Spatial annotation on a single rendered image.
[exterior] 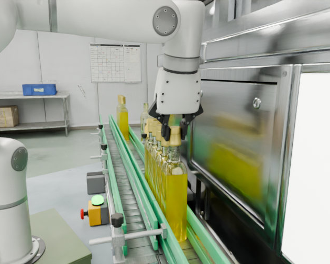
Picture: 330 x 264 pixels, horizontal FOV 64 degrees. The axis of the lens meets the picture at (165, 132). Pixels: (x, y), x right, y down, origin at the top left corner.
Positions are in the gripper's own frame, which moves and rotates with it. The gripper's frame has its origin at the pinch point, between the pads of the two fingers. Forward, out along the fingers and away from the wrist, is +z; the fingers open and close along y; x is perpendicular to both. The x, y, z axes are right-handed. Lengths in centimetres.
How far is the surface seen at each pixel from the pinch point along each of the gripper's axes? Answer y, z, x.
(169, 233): 4.3, 16.8, 15.8
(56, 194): 37, 57, -51
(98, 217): 19, 45, -21
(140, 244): 9.2, 27.6, 8.6
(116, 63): -47, 117, -577
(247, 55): -12.7, -19.3, 4.8
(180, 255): 4.4, 14.9, 22.8
